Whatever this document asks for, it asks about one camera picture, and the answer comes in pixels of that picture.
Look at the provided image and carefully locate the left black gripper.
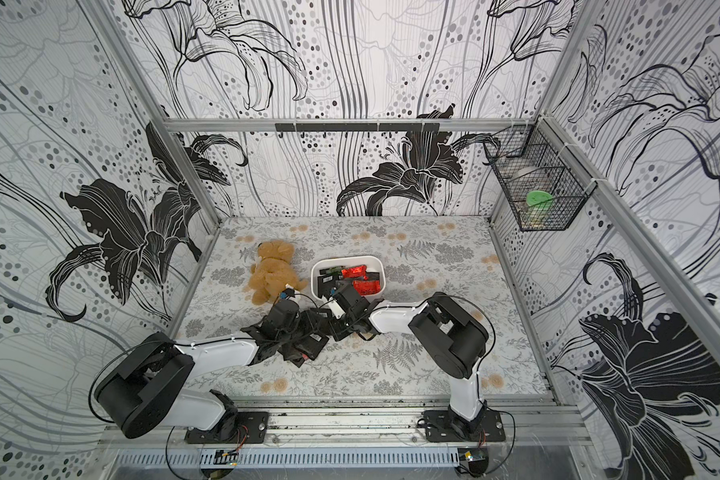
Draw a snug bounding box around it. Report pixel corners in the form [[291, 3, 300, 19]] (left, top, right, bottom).
[[277, 311, 327, 347]]

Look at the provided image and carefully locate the red foil tea bag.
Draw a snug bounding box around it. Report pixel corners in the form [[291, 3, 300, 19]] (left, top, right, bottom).
[[341, 265, 367, 280], [352, 280, 382, 296]]

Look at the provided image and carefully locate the black tea bag pile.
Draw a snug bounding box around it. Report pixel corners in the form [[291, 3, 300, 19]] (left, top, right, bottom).
[[316, 266, 344, 298]]

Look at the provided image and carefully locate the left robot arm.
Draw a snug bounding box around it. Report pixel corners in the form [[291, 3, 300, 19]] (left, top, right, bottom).
[[90, 299, 335, 444]]

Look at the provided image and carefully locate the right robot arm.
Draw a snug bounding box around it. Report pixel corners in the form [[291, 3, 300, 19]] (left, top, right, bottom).
[[326, 286, 491, 422]]

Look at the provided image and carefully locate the white plastic storage box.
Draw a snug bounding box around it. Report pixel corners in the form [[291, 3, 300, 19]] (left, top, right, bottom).
[[310, 255, 387, 300]]

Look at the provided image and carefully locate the brown teddy bear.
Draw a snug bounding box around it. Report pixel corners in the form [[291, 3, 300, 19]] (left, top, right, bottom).
[[248, 240, 308, 305]]

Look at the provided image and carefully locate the green lid cup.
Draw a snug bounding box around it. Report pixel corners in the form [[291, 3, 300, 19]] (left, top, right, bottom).
[[526, 190, 555, 227]]

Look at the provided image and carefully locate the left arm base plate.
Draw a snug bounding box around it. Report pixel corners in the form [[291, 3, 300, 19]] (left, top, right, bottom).
[[185, 411, 270, 446]]

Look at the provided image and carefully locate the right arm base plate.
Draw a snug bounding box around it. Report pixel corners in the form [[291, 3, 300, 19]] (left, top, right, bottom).
[[416, 408, 506, 443]]

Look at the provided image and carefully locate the black wire basket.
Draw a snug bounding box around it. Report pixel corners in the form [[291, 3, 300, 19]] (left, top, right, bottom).
[[482, 120, 590, 232]]

